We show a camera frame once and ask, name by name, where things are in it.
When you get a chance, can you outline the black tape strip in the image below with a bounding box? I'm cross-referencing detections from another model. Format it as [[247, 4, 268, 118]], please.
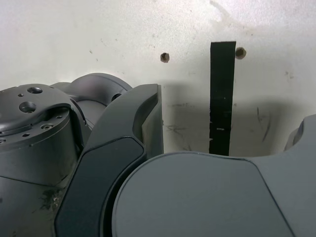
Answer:
[[208, 40, 237, 157]]

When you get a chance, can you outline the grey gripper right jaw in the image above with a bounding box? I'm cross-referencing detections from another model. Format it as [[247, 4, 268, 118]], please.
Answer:
[[111, 114, 316, 237]]

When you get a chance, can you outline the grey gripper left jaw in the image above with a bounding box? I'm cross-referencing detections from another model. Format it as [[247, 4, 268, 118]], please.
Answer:
[[54, 83, 165, 237]]

